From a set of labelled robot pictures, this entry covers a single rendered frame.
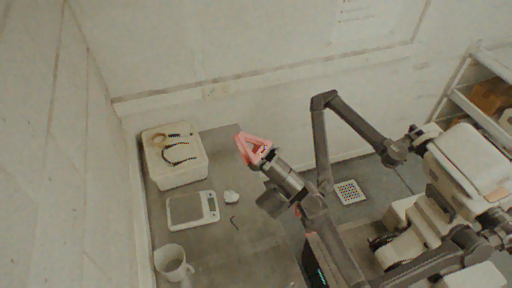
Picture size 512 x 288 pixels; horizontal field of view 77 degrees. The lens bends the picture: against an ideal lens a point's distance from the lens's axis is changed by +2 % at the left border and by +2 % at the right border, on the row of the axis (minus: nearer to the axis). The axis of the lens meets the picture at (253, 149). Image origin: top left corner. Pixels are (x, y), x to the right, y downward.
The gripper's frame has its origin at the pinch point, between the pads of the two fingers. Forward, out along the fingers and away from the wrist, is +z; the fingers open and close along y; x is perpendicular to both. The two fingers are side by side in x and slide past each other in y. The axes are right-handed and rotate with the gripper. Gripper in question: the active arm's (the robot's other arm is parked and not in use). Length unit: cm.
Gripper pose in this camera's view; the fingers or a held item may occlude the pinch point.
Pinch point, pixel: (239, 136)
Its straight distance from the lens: 75.4
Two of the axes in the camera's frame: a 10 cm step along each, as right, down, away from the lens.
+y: -3.4, 0.6, 9.4
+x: 6.0, -7.6, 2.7
